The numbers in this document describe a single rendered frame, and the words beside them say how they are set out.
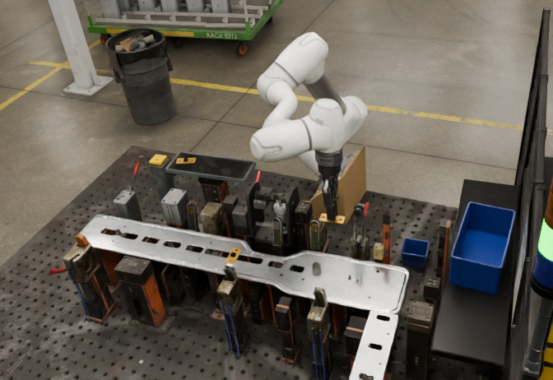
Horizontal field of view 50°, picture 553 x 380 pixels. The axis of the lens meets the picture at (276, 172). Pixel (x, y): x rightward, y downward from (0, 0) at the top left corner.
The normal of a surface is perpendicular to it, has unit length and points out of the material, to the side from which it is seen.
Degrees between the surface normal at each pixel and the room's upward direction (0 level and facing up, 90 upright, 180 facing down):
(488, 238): 0
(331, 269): 0
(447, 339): 0
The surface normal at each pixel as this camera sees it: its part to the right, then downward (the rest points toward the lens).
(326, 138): 0.26, 0.54
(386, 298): -0.11, -0.80
